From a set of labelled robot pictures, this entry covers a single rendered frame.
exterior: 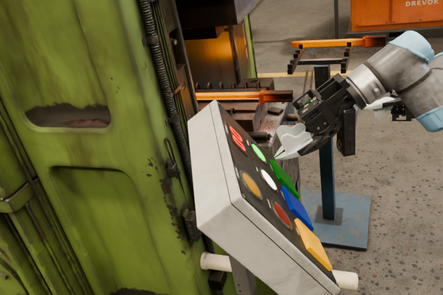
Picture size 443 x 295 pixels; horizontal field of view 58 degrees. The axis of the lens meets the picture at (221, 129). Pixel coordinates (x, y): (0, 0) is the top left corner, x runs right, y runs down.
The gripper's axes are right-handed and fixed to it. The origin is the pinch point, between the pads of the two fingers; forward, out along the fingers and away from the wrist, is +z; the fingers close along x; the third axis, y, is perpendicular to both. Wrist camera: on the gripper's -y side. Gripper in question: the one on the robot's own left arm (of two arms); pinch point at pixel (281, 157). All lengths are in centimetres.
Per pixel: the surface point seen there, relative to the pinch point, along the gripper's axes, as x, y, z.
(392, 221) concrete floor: -78, -126, -6
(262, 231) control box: 27.0, 10.1, 4.8
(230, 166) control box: 19.1, 17.5, 3.6
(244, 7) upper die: -42.9, 18.6, -13.5
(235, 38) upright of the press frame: -74, 4, -4
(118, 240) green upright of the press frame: -30, -9, 63
